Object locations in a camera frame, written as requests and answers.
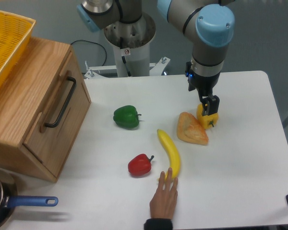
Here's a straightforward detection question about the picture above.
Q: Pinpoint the dark sleeve forearm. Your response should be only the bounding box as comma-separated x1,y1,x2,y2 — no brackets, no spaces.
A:
144,218,173,230

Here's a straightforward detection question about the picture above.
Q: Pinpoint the red bell pepper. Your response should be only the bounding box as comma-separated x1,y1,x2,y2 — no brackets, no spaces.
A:
128,154,154,177

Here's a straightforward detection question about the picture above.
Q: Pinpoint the wooden drawer cabinet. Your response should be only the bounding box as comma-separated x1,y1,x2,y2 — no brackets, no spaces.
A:
0,36,92,184

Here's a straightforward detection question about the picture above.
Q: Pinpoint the yellow plastic basket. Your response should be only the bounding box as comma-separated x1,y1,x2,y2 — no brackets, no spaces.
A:
0,10,36,87

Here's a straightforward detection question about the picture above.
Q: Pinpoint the green bell pepper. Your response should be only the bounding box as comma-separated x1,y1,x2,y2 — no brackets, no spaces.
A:
113,105,141,129

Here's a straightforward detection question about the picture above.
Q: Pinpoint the wooden top drawer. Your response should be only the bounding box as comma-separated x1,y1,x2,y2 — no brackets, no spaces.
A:
24,52,91,179

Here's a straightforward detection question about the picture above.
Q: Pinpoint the yellow bell pepper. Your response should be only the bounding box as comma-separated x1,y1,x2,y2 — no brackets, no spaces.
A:
196,104,219,129

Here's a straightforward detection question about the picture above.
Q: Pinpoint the yellow banana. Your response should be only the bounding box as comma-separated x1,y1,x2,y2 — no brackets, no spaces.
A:
157,129,181,180

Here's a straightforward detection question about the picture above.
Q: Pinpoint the black metal drawer handle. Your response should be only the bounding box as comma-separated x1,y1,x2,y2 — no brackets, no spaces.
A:
44,76,77,128

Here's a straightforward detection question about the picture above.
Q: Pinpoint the blue-handled frying pan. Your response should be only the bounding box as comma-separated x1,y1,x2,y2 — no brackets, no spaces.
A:
0,170,59,227

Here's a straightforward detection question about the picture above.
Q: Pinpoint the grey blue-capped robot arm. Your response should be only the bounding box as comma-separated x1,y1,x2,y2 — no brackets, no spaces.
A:
77,0,235,115

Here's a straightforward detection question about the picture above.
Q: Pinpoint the toasted bread pastry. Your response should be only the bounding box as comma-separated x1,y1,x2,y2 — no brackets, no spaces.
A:
176,112,209,146

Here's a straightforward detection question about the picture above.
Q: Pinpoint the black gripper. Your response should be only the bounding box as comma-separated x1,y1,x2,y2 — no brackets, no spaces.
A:
185,61,220,115

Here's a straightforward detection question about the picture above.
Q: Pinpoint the black cable on floor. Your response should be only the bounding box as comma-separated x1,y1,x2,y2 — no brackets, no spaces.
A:
70,39,108,67

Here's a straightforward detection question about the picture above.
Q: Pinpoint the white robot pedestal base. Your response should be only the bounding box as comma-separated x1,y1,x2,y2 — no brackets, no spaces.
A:
84,13,168,79

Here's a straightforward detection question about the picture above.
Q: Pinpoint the bare human hand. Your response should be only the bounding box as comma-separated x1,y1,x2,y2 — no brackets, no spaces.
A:
149,167,178,219

